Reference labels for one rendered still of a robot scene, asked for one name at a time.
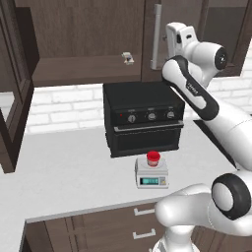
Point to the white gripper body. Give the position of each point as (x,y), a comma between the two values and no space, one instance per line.
(171,39)

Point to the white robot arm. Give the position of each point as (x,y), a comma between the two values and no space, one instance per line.
(197,210)

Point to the dark brown closed cabinet door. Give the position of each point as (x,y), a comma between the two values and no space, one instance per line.
(170,13)

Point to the dark brown glazed cabinet door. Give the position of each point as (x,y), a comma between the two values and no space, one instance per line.
(234,23)

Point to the white digital scale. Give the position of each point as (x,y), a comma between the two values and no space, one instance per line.
(151,175)

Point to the dark brown open cabinet door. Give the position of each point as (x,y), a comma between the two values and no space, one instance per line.
(16,82)

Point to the dark brown base cabinet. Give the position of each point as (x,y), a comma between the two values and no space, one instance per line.
(226,244)

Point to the dark brown base cabinet door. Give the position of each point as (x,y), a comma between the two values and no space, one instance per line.
(46,236)

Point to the black toaster oven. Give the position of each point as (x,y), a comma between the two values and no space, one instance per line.
(141,98)

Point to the silver toaster oven knob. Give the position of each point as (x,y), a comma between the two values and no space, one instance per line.
(151,116)
(170,114)
(131,118)

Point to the small red round object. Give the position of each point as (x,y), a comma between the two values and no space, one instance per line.
(153,158)

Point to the dark brown drawer front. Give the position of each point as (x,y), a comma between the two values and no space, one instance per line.
(108,241)
(108,218)

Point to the dark brown wall cabinet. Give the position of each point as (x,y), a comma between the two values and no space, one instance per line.
(85,32)

